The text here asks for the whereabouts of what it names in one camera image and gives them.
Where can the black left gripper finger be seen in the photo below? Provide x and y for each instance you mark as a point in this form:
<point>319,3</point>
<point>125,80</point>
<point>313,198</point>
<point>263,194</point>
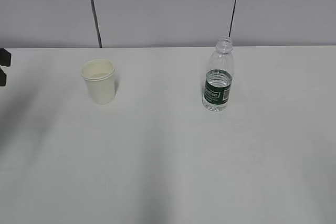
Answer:
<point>3,78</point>
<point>5,57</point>

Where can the white paper cup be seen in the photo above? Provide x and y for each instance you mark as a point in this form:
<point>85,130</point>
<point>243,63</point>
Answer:
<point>99,78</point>

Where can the clear green-label water bottle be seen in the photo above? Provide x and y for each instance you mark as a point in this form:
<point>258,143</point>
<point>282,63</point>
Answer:
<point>219,76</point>

